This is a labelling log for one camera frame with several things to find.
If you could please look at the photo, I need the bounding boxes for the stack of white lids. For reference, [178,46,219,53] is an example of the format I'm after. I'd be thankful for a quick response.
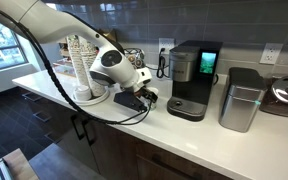
[73,85,92,101]

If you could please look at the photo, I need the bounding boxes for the black coffee machine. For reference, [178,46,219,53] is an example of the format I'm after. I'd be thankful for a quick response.
[167,40,223,122]

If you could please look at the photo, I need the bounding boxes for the stainless steel bin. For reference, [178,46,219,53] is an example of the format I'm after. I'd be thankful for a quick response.
[219,67,267,133]

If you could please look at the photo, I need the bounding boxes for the white wall outlet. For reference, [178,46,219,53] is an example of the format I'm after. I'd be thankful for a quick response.
[260,43,283,65]

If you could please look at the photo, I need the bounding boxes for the dark wood lower cabinets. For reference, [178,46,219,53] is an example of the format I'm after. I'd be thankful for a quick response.
[22,90,231,180]

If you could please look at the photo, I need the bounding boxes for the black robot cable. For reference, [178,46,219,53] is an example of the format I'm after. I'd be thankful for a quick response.
[0,7,154,126]

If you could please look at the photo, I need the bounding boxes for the wall outlet with plug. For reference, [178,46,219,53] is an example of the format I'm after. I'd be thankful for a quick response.
[157,38,175,78]

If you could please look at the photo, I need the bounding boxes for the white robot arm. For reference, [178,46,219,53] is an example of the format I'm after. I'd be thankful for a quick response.
[0,0,158,102]

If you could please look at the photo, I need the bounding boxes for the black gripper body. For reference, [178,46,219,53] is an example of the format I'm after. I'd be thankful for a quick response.
[134,86,152,102]

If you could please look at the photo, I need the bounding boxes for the white paper cup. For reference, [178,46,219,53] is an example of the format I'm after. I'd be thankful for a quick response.
[148,87,159,110]

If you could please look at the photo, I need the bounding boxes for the tall paper cup stack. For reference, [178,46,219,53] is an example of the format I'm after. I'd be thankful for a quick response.
[66,35,89,86]

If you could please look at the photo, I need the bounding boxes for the wire pod holder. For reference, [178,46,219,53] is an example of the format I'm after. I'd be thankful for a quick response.
[124,48,145,69]

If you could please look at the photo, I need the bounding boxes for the wooden table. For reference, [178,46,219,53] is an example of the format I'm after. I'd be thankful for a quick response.
[0,149,39,180]

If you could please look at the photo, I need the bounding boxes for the white round cup tray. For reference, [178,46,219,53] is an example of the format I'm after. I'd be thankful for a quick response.
[71,87,109,106]

